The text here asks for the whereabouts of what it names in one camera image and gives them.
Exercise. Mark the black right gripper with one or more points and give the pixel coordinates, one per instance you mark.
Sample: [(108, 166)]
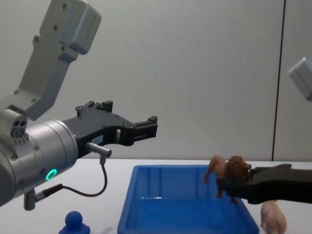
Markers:
[(282, 186)]

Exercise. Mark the blue plastic bin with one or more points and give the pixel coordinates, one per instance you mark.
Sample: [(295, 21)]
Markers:
[(170, 195)]

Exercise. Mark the blue toy figure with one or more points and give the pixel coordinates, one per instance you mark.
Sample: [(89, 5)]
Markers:
[(74, 223)]

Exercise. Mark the pink toy pig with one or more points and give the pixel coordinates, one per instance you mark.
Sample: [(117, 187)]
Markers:
[(273, 217)]

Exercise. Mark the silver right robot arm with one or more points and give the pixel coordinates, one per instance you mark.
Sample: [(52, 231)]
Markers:
[(302, 78)]

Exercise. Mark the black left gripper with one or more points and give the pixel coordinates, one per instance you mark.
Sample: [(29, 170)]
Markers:
[(97, 129)]

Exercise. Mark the brown toy lion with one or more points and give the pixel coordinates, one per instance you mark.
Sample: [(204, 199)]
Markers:
[(219, 167)]

